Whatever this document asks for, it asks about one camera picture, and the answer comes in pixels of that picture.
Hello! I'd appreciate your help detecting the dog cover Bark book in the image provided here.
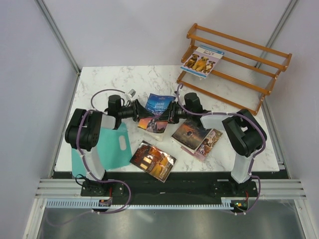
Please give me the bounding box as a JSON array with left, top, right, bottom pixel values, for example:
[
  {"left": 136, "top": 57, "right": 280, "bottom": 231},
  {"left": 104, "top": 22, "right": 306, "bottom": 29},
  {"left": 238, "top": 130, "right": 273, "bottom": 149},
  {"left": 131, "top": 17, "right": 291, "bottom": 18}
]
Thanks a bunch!
[{"left": 180, "top": 45, "right": 224, "bottom": 79}]

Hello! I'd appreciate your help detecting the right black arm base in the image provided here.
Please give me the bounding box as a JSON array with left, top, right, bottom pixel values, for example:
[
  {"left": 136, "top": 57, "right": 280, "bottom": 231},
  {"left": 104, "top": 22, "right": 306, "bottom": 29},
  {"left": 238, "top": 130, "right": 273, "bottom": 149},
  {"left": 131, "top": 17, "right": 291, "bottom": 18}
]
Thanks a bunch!
[{"left": 211, "top": 180, "right": 258, "bottom": 198}]

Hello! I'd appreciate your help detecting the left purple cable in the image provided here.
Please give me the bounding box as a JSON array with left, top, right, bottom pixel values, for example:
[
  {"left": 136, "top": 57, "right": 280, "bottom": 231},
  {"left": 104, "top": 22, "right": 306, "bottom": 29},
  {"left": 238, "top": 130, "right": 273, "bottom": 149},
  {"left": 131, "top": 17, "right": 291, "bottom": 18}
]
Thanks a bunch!
[{"left": 46, "top": 89, "right": 132, "bottom": 227}]

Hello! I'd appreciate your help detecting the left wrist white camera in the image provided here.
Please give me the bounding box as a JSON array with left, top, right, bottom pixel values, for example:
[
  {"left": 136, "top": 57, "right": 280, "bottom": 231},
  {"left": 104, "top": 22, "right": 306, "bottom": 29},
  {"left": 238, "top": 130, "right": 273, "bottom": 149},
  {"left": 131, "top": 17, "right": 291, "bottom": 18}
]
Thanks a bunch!
[{"left": 126, "top": 89, "right": 136, "bottom": 99}]

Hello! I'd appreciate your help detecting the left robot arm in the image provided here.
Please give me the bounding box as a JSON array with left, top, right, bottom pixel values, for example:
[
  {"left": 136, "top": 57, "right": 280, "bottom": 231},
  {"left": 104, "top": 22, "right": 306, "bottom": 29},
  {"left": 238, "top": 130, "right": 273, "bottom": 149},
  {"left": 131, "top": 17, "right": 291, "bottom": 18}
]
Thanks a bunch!
[{"left": 65, "top": 95, "right": 155, "bottom": 196}]

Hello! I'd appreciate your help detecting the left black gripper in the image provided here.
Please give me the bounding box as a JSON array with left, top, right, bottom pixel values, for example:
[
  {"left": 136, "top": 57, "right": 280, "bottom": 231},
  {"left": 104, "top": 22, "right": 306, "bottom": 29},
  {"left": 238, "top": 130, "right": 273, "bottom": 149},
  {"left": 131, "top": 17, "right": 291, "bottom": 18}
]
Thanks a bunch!
[{"left": 119, "top": 99, "right": 155, "bottom": 122}]

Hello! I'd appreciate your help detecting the pink illustrated children book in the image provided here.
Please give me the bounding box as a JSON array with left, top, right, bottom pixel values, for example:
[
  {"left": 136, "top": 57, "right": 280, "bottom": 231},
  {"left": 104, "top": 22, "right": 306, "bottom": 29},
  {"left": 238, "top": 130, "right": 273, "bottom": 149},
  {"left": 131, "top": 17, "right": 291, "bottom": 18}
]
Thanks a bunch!
[{"left": 181, "top": 129, "right": 223, "bottom": 162}]

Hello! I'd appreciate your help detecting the teal plastic file folder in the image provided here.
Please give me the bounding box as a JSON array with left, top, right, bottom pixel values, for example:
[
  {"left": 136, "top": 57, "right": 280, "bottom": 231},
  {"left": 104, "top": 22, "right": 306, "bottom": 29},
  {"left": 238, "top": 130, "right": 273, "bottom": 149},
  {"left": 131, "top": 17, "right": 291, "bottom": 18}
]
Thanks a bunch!
[{"left": 65, "top": 123, "right": 132, "bottom": 176}]

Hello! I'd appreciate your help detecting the Tale of Two Cities book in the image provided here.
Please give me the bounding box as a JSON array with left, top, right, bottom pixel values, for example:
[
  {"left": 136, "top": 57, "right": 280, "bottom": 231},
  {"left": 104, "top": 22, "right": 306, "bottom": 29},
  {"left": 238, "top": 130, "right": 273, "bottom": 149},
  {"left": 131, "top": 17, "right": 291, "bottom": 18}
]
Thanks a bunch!
[{"left": 171, "top": 119, "right": 212, "bottom": 153}]

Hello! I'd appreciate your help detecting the orange wooden tiered rack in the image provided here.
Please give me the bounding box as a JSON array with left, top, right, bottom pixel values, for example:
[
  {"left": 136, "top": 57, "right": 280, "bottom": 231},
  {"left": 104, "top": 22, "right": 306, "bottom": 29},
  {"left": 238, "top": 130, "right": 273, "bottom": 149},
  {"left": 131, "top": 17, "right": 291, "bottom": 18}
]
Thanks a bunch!
[{"left": 176, "top": 23, "right": 292, "bottom": 115}]

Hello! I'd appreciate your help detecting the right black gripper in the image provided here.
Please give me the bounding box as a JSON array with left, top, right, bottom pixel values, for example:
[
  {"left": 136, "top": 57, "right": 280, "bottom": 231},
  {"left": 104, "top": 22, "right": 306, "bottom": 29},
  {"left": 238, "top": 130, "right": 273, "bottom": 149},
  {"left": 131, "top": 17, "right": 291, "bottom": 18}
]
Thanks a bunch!
[{"left": 156, "top": 101, "right": 192, "bottom": 124}]

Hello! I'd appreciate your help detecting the dark orange glossy book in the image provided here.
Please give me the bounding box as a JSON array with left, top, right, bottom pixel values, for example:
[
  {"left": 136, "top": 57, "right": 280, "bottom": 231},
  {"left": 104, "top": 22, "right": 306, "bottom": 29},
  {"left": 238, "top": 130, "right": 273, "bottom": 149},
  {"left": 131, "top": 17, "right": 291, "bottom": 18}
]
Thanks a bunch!
[{"left": 130, "top": 140, "right": 176, "bottom": 183}]

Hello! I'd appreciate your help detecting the right slotted cable duct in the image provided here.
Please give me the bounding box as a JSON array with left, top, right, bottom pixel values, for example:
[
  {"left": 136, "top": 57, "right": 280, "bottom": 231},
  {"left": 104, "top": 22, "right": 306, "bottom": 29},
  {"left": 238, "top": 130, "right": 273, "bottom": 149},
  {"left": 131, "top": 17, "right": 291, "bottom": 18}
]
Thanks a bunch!
[{"left": 221, "top": 198, "right": 249, "bottom": 211}]

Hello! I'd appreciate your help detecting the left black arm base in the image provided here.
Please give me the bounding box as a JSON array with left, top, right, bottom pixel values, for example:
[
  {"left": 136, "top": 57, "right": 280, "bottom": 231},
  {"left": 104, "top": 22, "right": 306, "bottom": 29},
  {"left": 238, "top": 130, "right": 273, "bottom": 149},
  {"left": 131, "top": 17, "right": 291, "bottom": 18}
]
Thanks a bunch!
[{"left": 80, "top": 179, "right": 127, "bottom": 197}]

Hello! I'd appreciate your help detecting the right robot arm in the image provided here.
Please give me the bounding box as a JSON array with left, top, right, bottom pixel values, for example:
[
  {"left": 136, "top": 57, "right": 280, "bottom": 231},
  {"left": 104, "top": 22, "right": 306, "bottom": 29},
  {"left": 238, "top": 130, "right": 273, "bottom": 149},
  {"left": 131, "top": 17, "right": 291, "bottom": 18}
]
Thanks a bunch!
[{"left": 156, "top": 93, "right": 267, "bottom": 196}]

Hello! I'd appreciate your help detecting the left slotted cable duct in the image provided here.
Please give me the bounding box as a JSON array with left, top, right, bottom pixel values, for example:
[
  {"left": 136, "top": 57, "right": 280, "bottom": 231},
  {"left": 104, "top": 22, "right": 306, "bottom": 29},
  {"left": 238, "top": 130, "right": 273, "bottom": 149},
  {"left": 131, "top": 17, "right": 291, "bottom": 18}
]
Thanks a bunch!
[{"left": 46, "top": 199, "right": 112, "bottom": 209}]

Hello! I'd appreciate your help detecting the slotted cable duct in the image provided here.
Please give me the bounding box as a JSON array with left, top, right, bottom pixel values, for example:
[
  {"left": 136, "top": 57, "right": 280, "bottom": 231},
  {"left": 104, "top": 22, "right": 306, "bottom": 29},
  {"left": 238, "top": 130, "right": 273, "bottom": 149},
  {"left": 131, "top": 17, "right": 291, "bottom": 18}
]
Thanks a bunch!
[
  {"left": 221, "top": 198, "right": 249, "bottom": 211},
  {"left": 46, "top": 199, "right": 112, "bottom": 209}
]

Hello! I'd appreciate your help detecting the Jane Eyre blue book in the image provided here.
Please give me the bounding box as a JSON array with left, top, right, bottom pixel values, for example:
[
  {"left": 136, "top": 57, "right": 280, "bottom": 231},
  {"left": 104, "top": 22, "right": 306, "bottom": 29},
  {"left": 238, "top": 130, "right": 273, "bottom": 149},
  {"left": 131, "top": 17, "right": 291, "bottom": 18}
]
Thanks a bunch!
[{"left": 138, "top": 94, "right": 175, "bottom": 141}]

